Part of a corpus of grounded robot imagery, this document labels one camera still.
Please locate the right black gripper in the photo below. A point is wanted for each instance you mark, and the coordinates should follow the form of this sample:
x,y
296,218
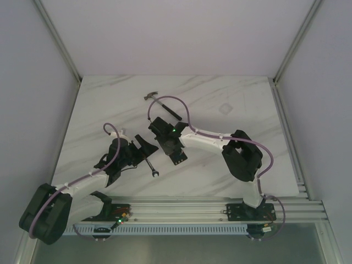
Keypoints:
x,y
168,151

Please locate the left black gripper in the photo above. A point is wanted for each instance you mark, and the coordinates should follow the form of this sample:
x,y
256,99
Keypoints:
x,y
138,153

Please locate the black fuse box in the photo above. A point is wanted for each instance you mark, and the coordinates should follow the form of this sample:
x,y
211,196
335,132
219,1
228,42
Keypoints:
x,y
178,157

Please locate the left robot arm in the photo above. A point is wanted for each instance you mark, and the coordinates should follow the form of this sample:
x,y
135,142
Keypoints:
x,y
52,209

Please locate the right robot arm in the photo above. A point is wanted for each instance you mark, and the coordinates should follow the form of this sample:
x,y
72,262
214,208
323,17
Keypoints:
x,y
242,158

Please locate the clear plastic fuse cover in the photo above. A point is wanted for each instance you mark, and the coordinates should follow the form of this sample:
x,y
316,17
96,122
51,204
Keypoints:
x,y
225,108

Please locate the silver wrench centre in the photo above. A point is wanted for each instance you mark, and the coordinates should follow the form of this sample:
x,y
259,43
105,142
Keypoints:
x,y
155,173

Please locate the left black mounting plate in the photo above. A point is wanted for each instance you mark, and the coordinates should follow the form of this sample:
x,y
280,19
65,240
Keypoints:
x,y
121,211

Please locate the black mounting plate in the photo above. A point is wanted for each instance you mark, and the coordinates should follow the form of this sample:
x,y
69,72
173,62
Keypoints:
x,y
239,212
121,211

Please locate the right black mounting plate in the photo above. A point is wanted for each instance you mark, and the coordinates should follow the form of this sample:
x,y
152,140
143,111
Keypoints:
x,y
239,212

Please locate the claw hammer black handle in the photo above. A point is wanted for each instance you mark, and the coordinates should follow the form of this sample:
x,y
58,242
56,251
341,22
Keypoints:
x,y
152,95

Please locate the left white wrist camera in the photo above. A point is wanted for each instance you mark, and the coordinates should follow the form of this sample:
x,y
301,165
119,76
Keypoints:
x,y
121,134

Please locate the grey slotted cable duct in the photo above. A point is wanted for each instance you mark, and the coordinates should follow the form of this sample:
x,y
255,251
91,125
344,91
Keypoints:
x,y
159,229

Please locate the right aluminium frame post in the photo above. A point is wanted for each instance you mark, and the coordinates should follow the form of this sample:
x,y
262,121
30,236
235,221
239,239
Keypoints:
x,y
298,39

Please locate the aluminium rail base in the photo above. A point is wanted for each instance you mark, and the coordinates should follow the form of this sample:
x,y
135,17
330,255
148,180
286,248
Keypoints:
x,y
174,210

